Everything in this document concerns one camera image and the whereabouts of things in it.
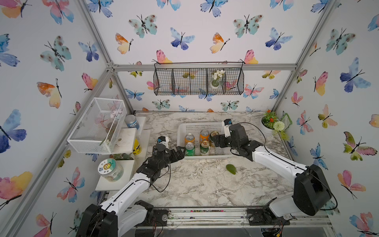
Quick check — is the orange soda can front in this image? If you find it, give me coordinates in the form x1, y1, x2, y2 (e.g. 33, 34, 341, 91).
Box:
185, 133, 195, 145

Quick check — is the orange soda can back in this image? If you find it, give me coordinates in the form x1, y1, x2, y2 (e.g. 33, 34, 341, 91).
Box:
199, 129, 210, 143

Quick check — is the white tiered shelf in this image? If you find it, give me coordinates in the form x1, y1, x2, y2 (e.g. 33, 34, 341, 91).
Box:
95, 117, 151, 192

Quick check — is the small white flower vase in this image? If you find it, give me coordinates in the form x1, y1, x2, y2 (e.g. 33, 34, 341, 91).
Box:
211, 70, 225, 89

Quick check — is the green leaf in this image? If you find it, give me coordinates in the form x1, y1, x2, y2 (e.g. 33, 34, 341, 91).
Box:
226, 164, 237, 175

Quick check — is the green gold beer can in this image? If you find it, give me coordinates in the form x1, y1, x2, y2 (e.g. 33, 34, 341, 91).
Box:
199, 140, 210, 156

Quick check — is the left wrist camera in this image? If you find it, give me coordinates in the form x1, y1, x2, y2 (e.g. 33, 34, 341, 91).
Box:
157, 136, 169, 147

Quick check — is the orange soda can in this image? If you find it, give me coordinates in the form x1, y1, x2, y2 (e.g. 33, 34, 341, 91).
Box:
185, 133, 195, 145
199, 129, 210, 143

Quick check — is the green soda can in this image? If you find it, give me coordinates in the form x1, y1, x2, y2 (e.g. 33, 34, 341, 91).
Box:
185, 142, 195, 157

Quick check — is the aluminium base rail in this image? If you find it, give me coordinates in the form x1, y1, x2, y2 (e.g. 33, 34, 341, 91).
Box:
82, 206, 334, 230

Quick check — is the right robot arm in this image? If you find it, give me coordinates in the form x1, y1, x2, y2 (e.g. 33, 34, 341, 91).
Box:
215, 119, 334, 218

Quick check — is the white potted flower plant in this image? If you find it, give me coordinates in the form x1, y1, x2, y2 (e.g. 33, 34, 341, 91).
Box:
261, 110, 290, 141

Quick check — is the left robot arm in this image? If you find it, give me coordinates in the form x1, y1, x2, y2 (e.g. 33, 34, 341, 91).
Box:
76, 144, 186, 237

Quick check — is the green picture frame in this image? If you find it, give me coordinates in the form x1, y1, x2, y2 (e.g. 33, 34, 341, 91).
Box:
280, 113, 293, 130

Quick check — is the black wire wall basket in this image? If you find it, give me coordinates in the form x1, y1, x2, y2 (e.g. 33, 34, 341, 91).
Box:
153, 62, 245, 96

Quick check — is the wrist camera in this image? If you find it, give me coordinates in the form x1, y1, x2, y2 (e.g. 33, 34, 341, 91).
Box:
157, 136, 169, 147
223, 119, 233, 137

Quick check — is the yellow bottle on shelf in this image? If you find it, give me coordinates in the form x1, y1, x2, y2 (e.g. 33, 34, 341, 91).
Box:
133, 138, 142, 155

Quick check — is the white mesh box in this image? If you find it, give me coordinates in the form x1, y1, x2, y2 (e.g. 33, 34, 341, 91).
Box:
67, 97, 127, 155

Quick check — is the blue grey can on shelf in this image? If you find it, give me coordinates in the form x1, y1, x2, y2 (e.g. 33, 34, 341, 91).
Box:
125, 115, 140, 129

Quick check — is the white plastic perforated basket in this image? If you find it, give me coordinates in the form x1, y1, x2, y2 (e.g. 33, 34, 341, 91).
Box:
177, 122, 233, 160

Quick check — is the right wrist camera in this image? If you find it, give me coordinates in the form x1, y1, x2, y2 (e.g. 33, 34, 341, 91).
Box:
223, 119, 233, 137

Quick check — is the round lidded snack jar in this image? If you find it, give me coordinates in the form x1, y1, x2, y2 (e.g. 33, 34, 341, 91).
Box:
97, 158, 124, 182

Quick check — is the green tan can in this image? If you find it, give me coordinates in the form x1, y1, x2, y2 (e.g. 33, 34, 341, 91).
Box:
209, 131, 220, 147

